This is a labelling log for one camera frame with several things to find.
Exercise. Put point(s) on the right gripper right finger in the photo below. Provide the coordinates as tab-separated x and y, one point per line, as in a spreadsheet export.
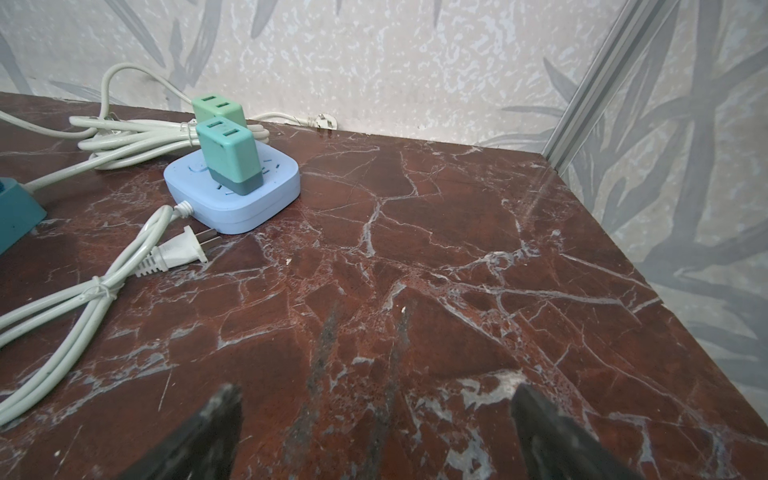
554	446

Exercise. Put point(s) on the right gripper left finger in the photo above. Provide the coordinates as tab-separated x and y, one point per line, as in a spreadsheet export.
203	447

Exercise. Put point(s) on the teal power strip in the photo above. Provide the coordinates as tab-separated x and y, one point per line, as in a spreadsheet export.
19	211

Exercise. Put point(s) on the teal green usb adapter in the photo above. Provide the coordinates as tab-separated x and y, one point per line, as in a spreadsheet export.
231	156

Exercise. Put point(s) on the light green usb adapter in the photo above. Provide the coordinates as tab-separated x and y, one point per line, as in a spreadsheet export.
208	106

